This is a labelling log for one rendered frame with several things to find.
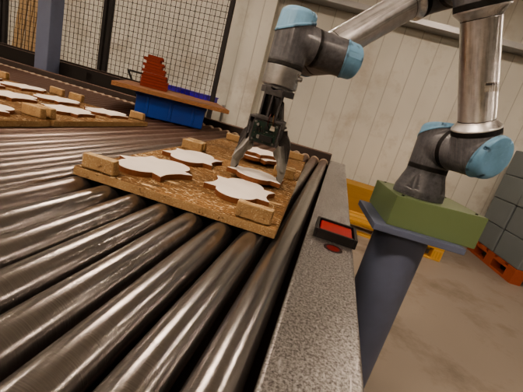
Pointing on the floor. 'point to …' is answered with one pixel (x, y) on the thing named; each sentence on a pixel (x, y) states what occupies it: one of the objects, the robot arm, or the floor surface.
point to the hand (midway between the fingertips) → (255, 175)
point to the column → (387, 280)
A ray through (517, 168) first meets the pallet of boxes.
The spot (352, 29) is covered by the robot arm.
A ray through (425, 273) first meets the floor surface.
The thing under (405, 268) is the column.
